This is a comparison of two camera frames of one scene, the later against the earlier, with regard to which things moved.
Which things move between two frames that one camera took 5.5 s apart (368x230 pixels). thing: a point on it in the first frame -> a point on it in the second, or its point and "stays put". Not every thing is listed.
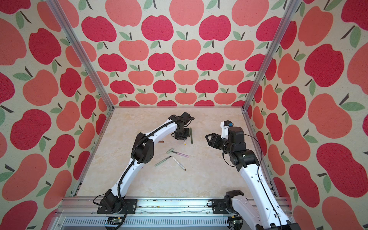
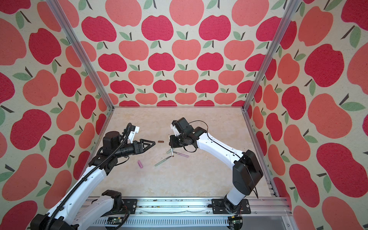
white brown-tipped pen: [184, 169] -> [171, 150]
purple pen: [181, 154] stays put
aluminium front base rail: [77, 213] stays put
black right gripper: [213, 140] -> [171, 143]
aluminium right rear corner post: [293, 5] stays put
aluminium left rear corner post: [97, 82] stays put
